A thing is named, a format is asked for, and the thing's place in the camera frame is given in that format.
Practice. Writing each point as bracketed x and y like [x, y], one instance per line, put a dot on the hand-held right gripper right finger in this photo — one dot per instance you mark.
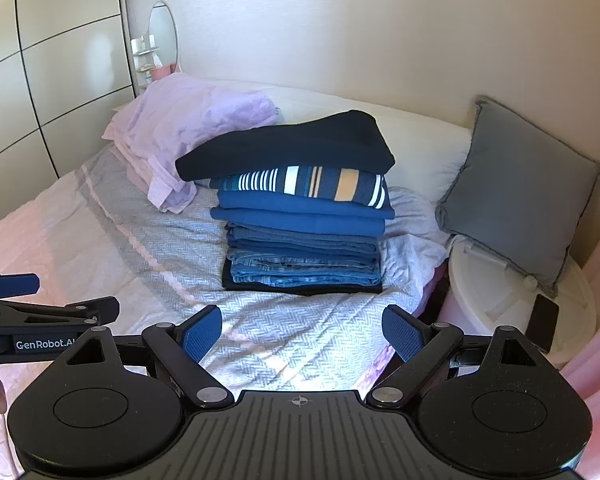
[402, 332]

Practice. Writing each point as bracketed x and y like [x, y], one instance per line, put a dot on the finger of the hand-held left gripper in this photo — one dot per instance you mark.
[100, 307]
[15, 285]

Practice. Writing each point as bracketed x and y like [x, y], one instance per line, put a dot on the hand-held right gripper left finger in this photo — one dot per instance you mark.
[200, 332]

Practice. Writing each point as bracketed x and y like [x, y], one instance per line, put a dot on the black zip-neck sweater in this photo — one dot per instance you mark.
[290, 150]

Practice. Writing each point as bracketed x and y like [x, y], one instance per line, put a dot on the stack of folded clothes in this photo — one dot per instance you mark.
[300, 245]

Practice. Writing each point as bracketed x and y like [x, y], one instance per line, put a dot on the pink grey herringbone bedspread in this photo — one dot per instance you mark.
[130, 250]

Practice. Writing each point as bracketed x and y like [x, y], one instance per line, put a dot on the white round side table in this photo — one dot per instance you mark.
[490, 295]

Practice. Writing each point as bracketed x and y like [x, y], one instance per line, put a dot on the black phone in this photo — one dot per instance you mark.
[542, 322]

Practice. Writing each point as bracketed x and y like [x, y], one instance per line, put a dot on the grey cushion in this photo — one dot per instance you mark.
[520, 195]

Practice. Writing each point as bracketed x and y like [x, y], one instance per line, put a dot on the white pillow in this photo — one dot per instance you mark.
[420, 145]

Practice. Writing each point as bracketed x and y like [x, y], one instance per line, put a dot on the white wardrobe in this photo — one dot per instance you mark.
[55, 60]

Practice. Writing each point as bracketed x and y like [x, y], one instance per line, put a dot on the oval wall mirror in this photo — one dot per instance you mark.
[162, 35]

